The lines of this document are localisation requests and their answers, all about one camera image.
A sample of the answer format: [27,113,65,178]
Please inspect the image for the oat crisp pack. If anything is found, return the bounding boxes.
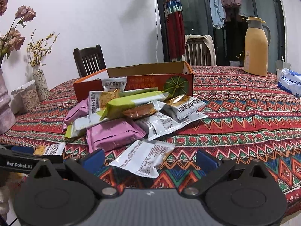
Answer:
[33,142,66,156]
[163,95,206,120]
[88,89,120,114]
[102,76,127,92]

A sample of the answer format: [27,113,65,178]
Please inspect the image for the pink snack pack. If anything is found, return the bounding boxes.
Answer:
[86,118,146,153]
[63,98,89,126]

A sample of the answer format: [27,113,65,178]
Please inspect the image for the white snack pack label up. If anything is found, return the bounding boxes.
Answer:
[109,139,175,179]

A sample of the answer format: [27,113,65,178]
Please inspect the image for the long green snack bar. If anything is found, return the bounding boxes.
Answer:
[101,91,171,119]

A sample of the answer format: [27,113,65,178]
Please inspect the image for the small orange snack pack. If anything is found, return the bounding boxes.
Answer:
[122,103,158,119]

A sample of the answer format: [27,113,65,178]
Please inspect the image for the white grey snack pack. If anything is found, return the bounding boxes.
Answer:
[135,111,208,141]

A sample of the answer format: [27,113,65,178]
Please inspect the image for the patterned red tablecloth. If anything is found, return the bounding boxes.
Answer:
[0,65,301,217]

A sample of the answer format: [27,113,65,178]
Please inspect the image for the clear food storage jar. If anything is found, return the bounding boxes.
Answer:
[11,80,40,113]

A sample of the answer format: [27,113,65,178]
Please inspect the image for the oat crisp pack on pile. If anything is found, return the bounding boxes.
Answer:
[88,89,120,114]

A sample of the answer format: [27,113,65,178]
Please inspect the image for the oat crisp pack against box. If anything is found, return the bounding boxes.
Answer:
[102,76,127,92]

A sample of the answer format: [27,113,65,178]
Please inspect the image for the orange pumpkin cardboard box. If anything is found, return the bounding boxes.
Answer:
[73,61,194,102]

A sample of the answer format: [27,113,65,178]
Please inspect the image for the dark wooden chair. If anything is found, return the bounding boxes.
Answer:
[73,44,106,77]

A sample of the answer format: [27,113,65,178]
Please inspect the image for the floral vase yellow twigs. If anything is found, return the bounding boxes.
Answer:
[27,30,59,101]

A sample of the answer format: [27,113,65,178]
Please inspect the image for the white blue tissue pack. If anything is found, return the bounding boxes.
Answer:
[277,68,301,98]

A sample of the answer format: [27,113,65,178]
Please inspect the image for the chair with beige cloth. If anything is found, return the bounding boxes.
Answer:
[184,35,217,66]

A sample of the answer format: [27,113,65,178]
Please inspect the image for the drinking glass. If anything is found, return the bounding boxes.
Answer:
[276,57,291,80]

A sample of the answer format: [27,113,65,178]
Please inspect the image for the pink vase with roses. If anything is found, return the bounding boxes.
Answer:
[1,0,37,134]

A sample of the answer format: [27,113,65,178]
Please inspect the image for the orange thermos jug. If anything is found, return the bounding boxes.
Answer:
[244,16,270,76]

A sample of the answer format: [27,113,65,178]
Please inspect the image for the hanging blue shirt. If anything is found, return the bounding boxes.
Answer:
[209,0,226,29]

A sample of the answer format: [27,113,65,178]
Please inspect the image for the red tassel hanging decoration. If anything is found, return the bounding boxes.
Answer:
[164,0,185,61]

